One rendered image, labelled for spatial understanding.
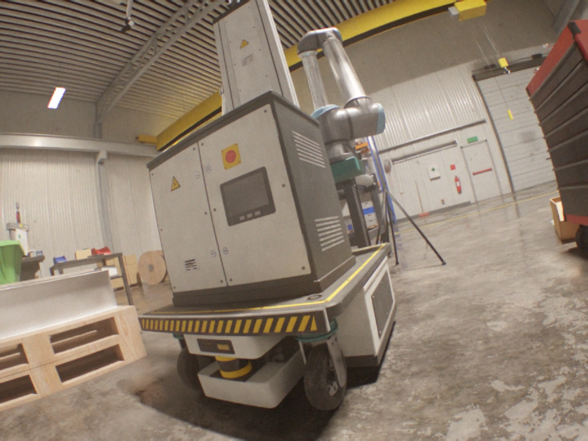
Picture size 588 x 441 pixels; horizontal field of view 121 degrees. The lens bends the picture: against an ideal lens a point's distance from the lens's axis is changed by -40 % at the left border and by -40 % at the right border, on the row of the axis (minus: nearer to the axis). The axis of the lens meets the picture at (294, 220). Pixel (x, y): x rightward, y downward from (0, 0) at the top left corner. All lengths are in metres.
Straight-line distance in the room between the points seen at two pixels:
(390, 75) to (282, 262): 12.01
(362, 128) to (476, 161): 10.24
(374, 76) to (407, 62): 1.59
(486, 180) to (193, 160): 10.97
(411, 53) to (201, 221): 12.39
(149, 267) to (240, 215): 8.01
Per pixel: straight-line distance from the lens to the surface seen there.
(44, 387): 1.53
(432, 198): 11.22
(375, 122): 1.28
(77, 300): 1.69
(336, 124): 1.24
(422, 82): 12.20
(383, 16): 9.50
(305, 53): 1.62
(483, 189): 11.34
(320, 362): 0.68
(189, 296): 0.93
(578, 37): 1.26
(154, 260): 8.59
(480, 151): 11.47
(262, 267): 0.72
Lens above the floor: 0.47
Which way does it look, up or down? 3 degrees up
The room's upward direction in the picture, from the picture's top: 14 degrees counter-clockwise
